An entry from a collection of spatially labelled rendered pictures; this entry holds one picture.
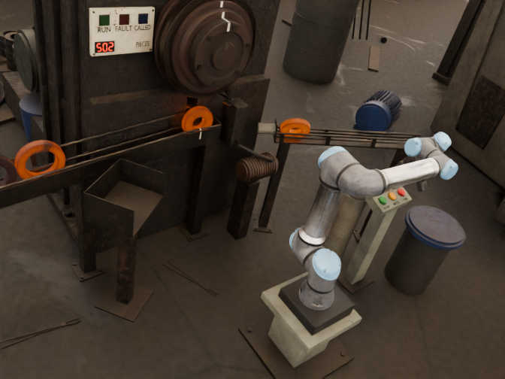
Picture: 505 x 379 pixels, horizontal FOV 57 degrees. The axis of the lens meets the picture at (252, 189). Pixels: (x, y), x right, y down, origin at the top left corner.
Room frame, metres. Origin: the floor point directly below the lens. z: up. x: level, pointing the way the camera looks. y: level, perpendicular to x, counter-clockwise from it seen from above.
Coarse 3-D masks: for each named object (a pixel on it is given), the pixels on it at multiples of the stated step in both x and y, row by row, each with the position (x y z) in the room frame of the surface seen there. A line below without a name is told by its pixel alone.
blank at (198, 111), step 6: (192, 108) 1.92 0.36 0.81; (198, 108) 1.92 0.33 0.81; (204, 108) 1.94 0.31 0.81; (186, 114) 1.89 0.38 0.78; (192, 114) 1.89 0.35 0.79; (198, 114) 1.91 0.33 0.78; (204, 114) 1.94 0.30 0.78; (210, 114) 1.96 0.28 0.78; (186, 120) 1.87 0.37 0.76; (192, 120) 1.90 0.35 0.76; (204, 120) 1.94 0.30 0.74; (210, 120) 1.96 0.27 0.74; (186, 126) 1.88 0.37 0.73; (192, 126) 1.90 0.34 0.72; (198, 126) 1.94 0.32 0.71; (204, 126) 1.94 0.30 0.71
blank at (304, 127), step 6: (288, 120) 2.12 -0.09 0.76; (294, 120) 2.12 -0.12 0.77; (300, 120) 2.12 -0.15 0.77; (306, 120) 2.15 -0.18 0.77; (282, 126) 2.12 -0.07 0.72; (288, 126) 2.11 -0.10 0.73; (294, 126) 2.12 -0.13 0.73; (300, 126) 2.12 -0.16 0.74; (306, 126) 2.13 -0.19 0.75; (294, 132) 2.17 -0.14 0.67; (300, 132) 2.16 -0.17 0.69; (306, 132) 2.16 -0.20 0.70
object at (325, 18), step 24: (312, 0) 4.57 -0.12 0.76; (336, 0) 4.53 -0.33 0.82; (312, 24) 4.55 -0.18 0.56; (336, 24) 4.55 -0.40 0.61; (288, 48) 4.71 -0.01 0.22; (312, 48) 4.53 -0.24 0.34; (336, 48) 4.60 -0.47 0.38; (288, 72) 4.63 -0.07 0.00; (312, 72) 4.53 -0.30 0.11; (336, 72) 4.75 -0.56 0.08
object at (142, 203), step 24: (120, 168) 1.52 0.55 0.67; (144, 168) 1.50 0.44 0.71; (96, 192) 1.34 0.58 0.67; (120, 192) 1.45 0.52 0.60; (144, 192) 1.49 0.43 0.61; (96, 216) 1.26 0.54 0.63; (120, 216) 1.24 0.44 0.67; (144, 216) 1.35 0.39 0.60; (120, 240) 1.37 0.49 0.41; (120, 264) 1.37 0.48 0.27; (120, 288) 1.37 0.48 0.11; (144, 288) 1.49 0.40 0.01; (120, 312) 1.32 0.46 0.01
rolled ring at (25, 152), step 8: (32, 144) 1.39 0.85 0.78; (40, 144) 1.40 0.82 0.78; (48, 144) 1.42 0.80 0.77; (56, 144) 1.46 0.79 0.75; (24, 152) 1.36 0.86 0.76; (32, 152) 1.38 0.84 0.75; (56, 152) 1.44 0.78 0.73; (16, 160) 1.35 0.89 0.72; (24, 160) 1.36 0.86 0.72; (56, 160) 1.45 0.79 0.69; (64, 160) 1.46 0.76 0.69; (24, 168) 1.36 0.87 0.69; (48, 168) 1.45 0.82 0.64; (56, 168) 1.44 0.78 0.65; (24, 176) 1.35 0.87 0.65; (32, 176) 1.38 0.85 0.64
